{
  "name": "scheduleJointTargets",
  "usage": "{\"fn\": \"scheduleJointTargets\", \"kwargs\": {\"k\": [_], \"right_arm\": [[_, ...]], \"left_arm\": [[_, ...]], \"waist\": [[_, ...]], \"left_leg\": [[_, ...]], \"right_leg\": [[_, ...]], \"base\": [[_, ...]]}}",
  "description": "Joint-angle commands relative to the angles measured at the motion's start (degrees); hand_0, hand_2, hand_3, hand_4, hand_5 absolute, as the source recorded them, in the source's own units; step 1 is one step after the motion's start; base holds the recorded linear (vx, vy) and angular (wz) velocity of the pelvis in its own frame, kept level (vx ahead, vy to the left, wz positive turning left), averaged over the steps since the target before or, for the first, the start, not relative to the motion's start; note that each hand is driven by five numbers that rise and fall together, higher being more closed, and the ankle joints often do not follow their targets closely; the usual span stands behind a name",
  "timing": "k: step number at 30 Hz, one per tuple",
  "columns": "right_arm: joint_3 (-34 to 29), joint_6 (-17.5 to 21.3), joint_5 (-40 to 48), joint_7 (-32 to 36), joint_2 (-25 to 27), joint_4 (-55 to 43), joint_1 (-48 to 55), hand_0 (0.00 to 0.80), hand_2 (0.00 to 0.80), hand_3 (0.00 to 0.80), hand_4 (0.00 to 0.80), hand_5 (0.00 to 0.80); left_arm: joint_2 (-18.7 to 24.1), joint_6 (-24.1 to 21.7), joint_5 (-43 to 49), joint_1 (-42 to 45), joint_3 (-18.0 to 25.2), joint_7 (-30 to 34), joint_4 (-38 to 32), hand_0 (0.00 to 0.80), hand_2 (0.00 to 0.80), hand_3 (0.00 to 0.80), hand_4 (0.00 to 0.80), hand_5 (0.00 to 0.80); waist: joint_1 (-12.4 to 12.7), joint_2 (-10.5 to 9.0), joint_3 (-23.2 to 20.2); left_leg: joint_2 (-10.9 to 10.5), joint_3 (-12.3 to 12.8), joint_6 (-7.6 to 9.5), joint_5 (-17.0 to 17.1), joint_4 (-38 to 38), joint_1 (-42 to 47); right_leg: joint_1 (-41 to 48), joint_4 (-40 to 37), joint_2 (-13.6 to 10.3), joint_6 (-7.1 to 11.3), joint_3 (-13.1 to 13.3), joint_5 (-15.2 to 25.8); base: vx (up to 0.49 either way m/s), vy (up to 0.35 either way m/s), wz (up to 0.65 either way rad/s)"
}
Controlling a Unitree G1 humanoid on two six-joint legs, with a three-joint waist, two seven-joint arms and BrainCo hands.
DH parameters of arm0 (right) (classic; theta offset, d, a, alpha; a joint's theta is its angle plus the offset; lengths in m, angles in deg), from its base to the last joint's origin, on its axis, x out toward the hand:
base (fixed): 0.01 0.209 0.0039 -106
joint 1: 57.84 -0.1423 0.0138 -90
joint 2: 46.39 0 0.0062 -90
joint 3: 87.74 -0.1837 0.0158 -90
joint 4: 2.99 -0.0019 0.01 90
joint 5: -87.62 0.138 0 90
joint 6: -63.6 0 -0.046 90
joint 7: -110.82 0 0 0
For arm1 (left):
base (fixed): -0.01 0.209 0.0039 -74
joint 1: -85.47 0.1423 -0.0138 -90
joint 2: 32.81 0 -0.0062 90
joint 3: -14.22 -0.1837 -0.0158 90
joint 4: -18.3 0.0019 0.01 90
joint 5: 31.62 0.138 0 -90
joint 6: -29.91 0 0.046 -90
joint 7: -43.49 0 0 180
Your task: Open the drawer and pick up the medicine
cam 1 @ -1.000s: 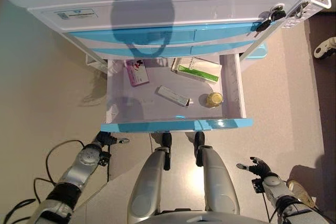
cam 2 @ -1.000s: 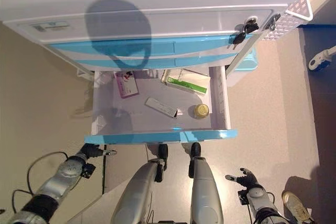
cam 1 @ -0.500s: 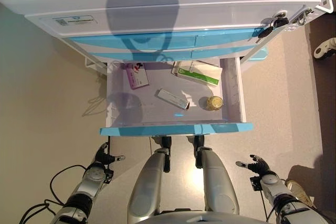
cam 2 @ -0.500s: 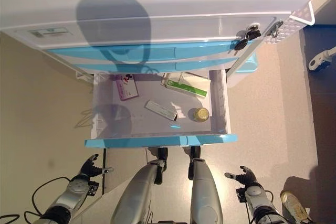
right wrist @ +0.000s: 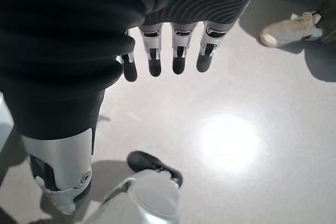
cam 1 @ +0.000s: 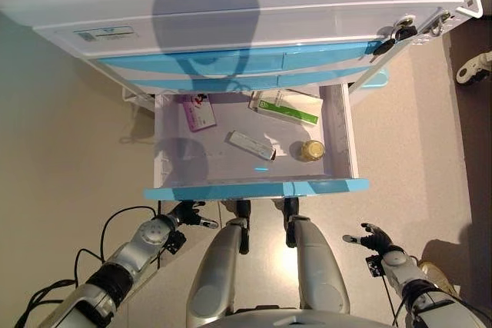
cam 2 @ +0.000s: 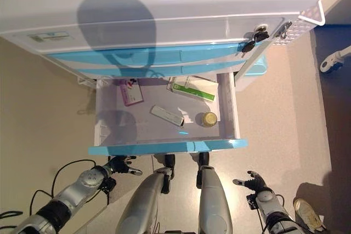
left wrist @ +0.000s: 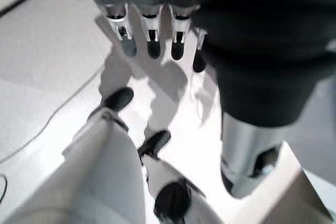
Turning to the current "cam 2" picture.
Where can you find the white bed caster wheel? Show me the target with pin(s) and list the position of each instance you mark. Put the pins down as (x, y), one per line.
(329, 65)

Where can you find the yellow cap medicine bottle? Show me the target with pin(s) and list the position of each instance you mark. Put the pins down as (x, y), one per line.
(208, 119)

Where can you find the pink white medicine box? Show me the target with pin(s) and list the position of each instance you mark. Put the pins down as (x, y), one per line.
(131, 94)

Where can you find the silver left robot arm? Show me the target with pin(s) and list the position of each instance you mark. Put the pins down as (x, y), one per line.
(79, 187)

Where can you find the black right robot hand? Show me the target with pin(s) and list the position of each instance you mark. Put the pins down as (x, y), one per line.
(256, 183)

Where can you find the white medical cart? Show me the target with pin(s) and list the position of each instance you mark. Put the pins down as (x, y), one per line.
(205, 6)

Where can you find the perforated white cart shelf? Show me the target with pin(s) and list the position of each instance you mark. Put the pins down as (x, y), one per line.
(304, 23)

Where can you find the light blue cart bin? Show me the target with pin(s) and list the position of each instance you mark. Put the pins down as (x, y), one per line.
(255, 72)

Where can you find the grey right robot leg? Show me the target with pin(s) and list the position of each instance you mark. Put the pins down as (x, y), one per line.
(214, 204)

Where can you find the silver cart latch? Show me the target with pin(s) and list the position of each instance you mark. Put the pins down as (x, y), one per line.
(283, 29)

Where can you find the white box green stripe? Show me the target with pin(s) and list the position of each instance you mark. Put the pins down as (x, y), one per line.
(194, 91)

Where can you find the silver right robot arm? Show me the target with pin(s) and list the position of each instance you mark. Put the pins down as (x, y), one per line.
(271, 206)

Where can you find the black key bunch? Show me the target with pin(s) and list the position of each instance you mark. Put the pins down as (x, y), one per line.
(259, 36)

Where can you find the white sneaker shoe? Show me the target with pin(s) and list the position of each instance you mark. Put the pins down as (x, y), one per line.
(308, 214)

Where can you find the white blue cart label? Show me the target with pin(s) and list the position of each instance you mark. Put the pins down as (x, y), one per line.
(48, 37)

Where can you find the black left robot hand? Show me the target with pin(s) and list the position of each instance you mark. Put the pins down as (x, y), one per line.
(120, 164)

